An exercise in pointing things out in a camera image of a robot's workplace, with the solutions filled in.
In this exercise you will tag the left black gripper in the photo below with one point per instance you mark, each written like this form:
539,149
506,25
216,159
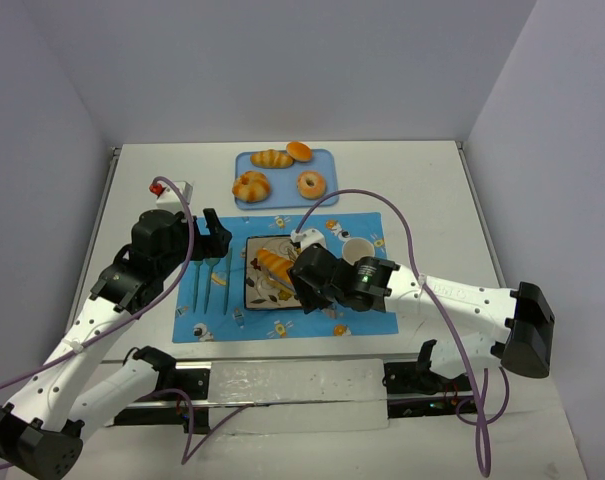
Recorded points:
205,240

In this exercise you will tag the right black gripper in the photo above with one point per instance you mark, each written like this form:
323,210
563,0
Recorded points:
305,279

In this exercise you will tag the long striped croissant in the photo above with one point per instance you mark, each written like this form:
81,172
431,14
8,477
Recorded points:
276,266

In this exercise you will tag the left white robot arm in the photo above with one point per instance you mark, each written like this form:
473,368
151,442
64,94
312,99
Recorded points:
44,426

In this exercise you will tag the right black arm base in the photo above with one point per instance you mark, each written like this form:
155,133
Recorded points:
413,394

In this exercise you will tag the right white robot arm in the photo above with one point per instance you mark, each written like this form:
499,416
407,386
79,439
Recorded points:
510,328

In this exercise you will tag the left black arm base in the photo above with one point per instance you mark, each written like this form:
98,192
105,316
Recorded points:
171,409

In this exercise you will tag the round twisted bread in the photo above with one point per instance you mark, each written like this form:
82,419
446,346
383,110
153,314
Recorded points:
251,187

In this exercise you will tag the teal fork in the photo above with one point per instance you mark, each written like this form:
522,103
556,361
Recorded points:
197,264

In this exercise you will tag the teal knife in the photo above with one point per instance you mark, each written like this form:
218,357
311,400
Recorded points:
228,265

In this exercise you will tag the cream yellow mug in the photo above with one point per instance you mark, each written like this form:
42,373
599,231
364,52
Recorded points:
356,248

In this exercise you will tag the blue cartoon placemat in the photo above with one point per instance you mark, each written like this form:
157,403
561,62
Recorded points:
208,324

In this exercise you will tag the square floral ceramic plate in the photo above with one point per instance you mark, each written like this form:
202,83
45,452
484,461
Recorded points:
261,292

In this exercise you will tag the light blue tray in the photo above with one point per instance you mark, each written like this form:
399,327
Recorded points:
284,192

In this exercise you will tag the small croissant back left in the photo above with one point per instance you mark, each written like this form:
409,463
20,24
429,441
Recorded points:
271,159

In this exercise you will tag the round orange bun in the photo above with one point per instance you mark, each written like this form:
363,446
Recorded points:
299,151

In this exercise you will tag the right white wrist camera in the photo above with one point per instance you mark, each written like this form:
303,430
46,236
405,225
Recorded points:
307,238

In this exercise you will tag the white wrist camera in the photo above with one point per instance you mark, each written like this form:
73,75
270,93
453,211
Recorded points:
307,238
168,198

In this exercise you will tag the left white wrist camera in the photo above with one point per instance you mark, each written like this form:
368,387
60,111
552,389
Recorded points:
168,198

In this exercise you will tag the glazed ring donut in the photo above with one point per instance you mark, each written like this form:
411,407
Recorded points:
311,185

